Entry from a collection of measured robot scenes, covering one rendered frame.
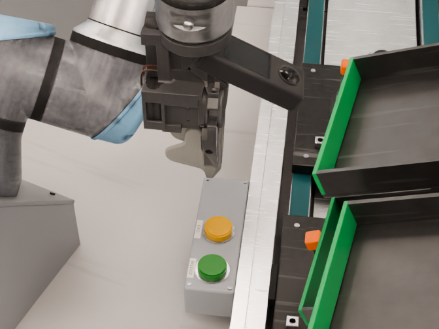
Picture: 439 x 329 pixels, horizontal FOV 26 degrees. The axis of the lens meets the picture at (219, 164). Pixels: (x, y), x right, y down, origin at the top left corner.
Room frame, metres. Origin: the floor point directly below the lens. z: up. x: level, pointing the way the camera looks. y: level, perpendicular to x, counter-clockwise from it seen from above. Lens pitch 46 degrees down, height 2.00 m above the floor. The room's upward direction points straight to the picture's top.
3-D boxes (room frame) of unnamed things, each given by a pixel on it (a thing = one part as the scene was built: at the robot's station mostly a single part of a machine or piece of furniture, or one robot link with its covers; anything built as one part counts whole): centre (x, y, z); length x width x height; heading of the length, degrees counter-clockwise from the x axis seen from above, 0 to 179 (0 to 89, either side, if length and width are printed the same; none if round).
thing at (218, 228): (0.87, 0.00, 0.96); 0.04 x 0.04 x 0.02
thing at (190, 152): (0.72, 0.03, 1.27); 0.06 x 0.03 x 0.09; 83
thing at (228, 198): (0.87, 0.00, 0.93); 0.21 x 0.07 x 0.06; 173
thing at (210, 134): (0.71, 0.01, 1.31); 0.05 x 0.02 x 0.09; 173
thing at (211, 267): (0.80, 0.01, 0.96); 0.04 x 0.04 x 0.02
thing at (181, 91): (0.74, 0.03, 1.37); 0.09 x 0.08 x 0.12; 83
